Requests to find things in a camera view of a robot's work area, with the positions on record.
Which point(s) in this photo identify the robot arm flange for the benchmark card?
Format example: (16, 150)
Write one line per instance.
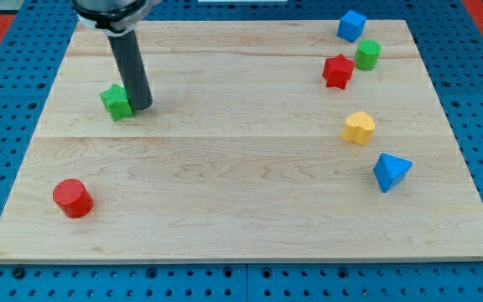
(113, 17)

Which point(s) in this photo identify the wooden board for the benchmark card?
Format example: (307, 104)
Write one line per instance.
(239, 159)

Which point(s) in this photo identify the yellow heart block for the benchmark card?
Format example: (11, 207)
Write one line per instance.
(359, 127)

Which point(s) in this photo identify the red star block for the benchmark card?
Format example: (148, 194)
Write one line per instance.
(338, 71)

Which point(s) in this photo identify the green star block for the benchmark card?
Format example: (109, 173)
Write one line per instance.
(116, 103)

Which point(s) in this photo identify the blue triangle block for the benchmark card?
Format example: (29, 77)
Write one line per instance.
(390, 171)

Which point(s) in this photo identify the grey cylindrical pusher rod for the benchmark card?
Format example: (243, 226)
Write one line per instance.
(129, 61)

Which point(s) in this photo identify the green cylinder block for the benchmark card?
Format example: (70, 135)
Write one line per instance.
(367, 54)

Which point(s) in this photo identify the blue cube block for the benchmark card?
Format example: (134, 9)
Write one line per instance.
(351, 26)

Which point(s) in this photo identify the red cylinder block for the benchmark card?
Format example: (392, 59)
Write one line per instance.
(72, 197)

